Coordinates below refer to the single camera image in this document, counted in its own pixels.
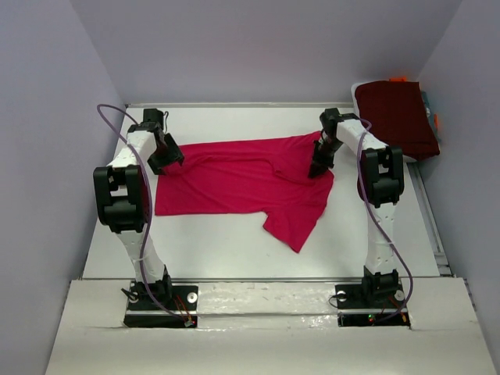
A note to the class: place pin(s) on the metal rail right side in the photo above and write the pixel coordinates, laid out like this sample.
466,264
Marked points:
440,256

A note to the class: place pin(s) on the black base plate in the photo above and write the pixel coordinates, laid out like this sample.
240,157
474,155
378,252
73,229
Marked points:
353,310
180,312

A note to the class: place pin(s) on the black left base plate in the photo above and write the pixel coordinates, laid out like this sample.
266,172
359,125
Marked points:
180,312

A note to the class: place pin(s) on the dark red folded t-shirt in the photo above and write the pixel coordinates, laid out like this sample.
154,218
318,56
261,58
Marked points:
394,117

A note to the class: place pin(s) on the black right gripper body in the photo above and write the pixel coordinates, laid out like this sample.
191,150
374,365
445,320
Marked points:
324,152

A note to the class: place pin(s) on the teal orange item beside stack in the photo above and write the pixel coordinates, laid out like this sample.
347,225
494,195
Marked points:
432,117

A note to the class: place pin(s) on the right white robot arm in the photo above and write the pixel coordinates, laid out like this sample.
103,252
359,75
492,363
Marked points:
380,184

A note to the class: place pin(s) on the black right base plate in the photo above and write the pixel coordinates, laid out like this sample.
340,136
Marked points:
353,310

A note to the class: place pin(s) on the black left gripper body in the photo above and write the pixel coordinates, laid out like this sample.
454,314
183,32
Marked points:
166,155

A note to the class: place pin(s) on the pink t-shirt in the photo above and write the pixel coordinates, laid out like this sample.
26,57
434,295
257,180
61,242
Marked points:
268,176

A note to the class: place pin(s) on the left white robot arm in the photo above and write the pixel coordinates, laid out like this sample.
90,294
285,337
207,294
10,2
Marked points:
124,201

